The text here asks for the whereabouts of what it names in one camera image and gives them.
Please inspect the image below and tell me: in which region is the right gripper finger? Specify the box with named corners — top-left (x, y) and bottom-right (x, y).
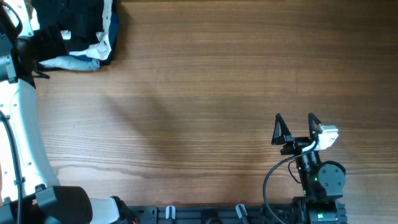
top-left (271, 113), bottom-right (292, 145)
top-left (308, 113), bottom-right (322, 139)

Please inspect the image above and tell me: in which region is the black t-shirt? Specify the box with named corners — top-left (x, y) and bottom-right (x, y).
top-left (30, 0), bottom-right (105, 60)

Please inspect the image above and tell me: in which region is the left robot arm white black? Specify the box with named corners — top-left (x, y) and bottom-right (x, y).
top-left (1, 1), bottom-right (139, 223)

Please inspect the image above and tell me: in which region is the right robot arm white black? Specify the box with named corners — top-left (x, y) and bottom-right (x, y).
top-left (268, 113), bottom-right (347, 223)

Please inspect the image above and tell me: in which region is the light grey folded garment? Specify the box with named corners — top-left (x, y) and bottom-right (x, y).
top-left (39, 56), bottom-right (100, 71)

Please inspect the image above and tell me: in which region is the white striped folded garment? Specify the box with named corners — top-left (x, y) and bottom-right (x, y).
top-left (29, 0), bottom-right (113, 62)

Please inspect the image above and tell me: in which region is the dark blue folded garment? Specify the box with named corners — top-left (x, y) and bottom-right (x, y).
top-left (69, 0), bottom-right (119, 65)

